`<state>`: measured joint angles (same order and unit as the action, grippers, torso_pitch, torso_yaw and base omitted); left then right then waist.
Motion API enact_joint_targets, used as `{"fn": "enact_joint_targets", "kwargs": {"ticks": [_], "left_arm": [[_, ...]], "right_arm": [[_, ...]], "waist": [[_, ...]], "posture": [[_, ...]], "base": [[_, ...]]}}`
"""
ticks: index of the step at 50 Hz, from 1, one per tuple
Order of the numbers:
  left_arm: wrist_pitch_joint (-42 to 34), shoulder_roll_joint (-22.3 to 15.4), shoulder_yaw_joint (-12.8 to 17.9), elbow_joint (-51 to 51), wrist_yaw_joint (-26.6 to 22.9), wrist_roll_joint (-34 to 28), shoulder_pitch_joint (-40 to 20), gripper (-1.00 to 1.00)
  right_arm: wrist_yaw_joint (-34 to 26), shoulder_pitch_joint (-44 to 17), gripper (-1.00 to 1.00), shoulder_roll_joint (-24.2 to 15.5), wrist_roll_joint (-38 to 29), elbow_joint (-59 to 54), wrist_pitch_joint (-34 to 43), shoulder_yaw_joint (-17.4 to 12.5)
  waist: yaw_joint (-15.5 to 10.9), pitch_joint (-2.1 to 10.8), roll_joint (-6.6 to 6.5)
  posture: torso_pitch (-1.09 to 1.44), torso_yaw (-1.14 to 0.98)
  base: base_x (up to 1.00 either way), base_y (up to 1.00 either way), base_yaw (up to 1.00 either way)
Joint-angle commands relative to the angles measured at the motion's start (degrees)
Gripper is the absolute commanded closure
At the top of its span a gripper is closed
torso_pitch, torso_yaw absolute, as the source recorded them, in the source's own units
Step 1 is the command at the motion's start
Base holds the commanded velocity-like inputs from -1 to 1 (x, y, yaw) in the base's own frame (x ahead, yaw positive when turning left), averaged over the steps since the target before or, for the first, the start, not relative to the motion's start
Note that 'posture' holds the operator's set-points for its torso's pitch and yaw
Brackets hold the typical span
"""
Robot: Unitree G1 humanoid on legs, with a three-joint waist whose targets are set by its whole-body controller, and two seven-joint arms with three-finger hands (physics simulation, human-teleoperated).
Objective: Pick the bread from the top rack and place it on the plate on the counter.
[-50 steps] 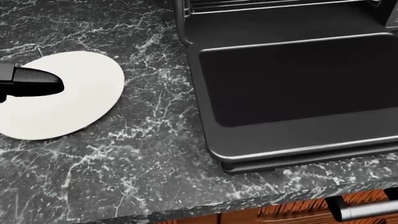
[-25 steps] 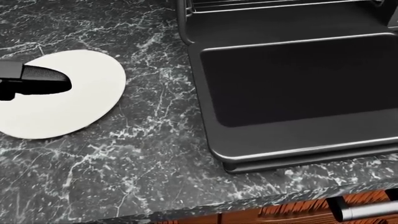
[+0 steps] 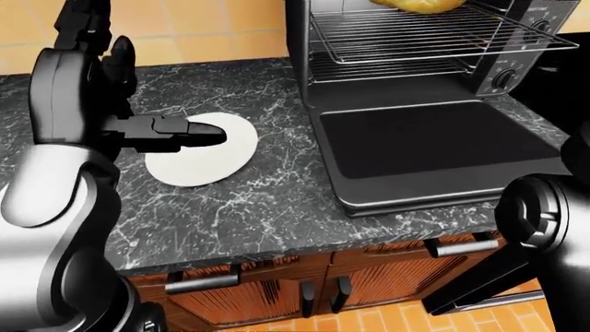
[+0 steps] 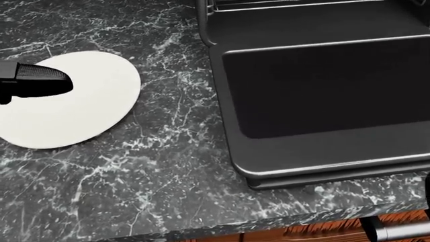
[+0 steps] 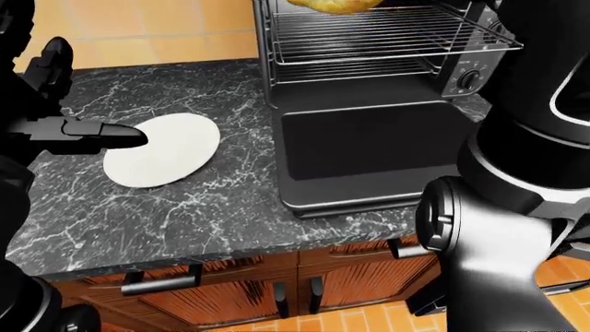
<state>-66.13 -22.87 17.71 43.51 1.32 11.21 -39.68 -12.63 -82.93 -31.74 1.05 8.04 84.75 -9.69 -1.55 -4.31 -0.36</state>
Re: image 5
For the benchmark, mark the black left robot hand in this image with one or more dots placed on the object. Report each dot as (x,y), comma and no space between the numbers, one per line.
(83,133)

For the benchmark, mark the white round plate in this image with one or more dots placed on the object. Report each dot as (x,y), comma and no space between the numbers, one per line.
(161,150)

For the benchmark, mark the golden brown bread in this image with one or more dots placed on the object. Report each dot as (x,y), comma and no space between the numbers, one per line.
(334,5)

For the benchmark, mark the wide wooden cabinet drawer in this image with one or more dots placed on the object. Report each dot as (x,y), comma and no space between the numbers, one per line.
(221,276)

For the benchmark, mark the wooden cabinet door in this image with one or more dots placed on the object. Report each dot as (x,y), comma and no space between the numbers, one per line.
(364,290)
(216,307)

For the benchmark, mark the black oven door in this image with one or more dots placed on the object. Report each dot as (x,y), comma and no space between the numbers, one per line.
(369,152)

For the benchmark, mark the narrow wooden cabinet drawer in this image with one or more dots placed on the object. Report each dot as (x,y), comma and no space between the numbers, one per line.
(350,257)

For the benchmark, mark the black oven control knob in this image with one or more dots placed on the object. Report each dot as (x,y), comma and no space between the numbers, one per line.
(470,80)

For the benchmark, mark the black toaster oven body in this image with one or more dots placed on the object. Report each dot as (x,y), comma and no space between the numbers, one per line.
(475,41)

